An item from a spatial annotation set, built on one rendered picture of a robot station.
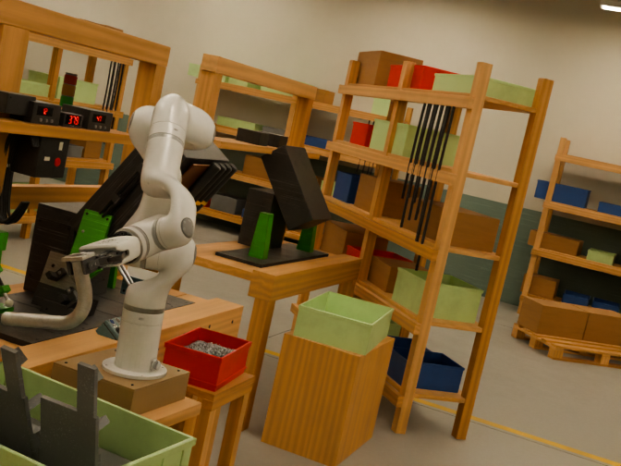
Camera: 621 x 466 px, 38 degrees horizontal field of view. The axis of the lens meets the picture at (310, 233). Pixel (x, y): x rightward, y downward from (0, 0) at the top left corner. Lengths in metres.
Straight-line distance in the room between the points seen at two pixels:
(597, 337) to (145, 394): 7.68
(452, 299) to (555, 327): 3.97
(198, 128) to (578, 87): 9.73
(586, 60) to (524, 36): 0.84
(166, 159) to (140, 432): 0.67
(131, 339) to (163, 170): 0.67
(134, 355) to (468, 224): 3.33
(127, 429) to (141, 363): 0.39
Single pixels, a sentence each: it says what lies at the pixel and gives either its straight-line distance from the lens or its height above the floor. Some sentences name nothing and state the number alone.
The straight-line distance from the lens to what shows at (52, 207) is 3.48.
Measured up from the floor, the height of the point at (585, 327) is 0.28.
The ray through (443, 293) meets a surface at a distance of 5.65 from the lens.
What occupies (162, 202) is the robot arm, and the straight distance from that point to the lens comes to 2.51.
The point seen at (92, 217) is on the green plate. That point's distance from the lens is 3.32.
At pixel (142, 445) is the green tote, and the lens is 2.30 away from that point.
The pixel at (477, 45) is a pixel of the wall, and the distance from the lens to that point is 12.12.
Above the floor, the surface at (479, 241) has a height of 1.24.
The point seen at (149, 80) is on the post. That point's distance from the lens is 4.09.
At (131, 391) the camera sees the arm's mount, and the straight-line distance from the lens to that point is 2.55.
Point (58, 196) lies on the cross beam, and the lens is 3.81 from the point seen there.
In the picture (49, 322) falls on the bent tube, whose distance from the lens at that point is 1.99.
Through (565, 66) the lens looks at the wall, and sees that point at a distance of 11.91.
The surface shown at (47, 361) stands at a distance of 2.79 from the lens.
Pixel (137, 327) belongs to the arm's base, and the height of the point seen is 1.07.
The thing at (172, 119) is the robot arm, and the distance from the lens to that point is 2.23.
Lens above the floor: 1.75
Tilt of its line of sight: 7 degrees down
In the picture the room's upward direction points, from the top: 12 degrees clockwise
